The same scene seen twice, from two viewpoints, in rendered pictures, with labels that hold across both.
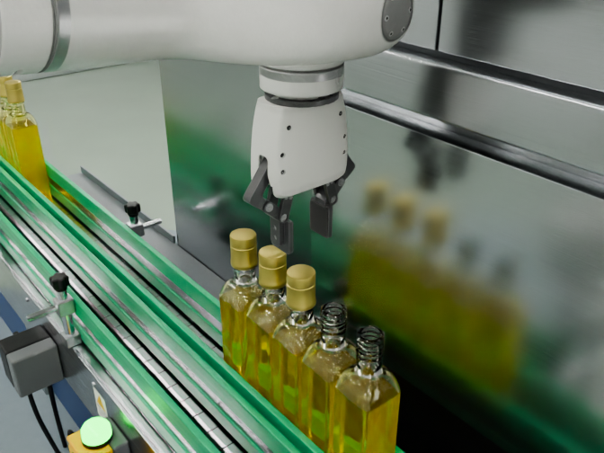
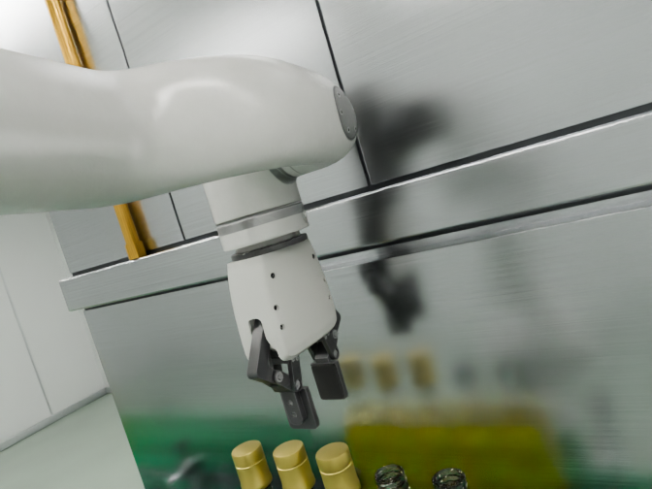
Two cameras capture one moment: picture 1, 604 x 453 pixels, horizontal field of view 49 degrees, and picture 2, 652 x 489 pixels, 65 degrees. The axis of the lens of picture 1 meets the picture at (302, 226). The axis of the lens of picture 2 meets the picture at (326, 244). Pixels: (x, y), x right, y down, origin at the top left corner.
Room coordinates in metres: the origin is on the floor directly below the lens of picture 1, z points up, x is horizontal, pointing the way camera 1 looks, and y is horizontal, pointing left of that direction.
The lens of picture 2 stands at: (0.18, 0.09, 1.57)
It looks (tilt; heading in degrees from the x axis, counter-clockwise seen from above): 5 degrees down; 343
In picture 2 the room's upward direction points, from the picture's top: 17 degrees counter-clockwise
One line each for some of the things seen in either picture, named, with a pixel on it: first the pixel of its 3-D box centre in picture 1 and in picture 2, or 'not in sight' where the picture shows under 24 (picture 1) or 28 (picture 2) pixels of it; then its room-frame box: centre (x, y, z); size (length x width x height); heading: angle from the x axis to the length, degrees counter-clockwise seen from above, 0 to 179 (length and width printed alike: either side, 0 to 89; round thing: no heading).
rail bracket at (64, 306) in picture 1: (51, 316); not in sight; (0.87, 0.40, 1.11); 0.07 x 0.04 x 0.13; 129
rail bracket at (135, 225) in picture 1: (146, 231); not in sight; (1.15, 0.31, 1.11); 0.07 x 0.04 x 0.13; 129
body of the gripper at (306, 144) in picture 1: (301, 135); (283, 291); (0.65, 0.00, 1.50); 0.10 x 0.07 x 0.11; 129
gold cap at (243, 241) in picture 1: (244, 248); (251, 466); (0.74, 0.08, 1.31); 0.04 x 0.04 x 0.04
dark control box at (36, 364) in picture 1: (31, 360); not in sight; (0.94, 0.49, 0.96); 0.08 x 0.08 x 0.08; 39
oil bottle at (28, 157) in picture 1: (24, 142); not in sight; (1.42, 0.63, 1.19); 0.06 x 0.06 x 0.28; 39
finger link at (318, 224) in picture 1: (329, 204); (331, 363); (0.68, -0.03, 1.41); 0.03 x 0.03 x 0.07; 39
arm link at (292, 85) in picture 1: (303, 75); (265, 228); (0.65, 0.00, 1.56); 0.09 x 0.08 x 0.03; 129
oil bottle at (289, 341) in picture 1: (301, 386); not in sight; (0.65, 0.00, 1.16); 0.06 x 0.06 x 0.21; 39
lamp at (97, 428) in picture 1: (95, 430); not in sight; (0.72, 0.30, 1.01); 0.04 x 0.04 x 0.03
